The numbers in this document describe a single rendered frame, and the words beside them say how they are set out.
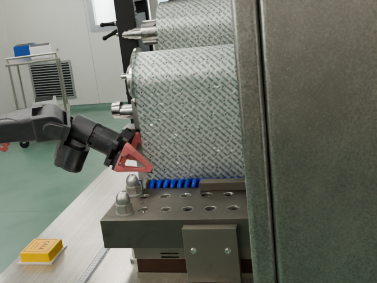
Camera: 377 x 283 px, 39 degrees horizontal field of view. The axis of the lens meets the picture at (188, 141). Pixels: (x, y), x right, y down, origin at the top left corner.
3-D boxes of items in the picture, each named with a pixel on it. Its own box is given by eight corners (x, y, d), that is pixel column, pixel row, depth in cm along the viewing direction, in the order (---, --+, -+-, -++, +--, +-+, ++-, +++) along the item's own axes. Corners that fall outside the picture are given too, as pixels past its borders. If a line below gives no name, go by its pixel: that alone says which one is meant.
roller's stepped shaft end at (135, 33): (125, 40, 144) (123, 28, 143) (146, 38, 143) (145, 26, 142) (122, 41, 141) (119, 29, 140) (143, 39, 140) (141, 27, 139)
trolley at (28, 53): (26, 130, 636) (9, 45, 607) (74, 123, 646) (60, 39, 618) (19, 150, 550) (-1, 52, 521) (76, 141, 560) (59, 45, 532)
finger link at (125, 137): (147, 181, 117) (109, 162, 117) (155, 169, 123) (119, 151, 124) (159, 155, 114) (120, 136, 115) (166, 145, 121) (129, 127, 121)
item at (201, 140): (148, 185, 119) (137, 105, 114) (252, 182, 114) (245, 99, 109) (147, 186, 119) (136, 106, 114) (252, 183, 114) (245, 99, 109)
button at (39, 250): (36, 247, 122) (33, 238, 122) (63, 247, 121) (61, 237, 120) (21, 263, 116) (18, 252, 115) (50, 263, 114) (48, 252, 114)
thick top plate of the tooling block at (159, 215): (128, 213, 118) (125, 188, 116) (312, 210, 109) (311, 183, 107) (104, 248, 103) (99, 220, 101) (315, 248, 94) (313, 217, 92)
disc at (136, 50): (152, 105, 128) (144, 43, 123) (154, 105, 127) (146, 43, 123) (134, 121, 114) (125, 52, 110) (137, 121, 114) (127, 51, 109)
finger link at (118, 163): (143, 186, 114) (104, 167, 114) (152, 174, 120) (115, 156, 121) (155, 159, 111) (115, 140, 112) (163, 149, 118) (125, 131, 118)
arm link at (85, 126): (68, 115, 115) (78, 109, 120) (59, 142, 117) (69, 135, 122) (96, 129, 114) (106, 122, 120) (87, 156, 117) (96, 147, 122)
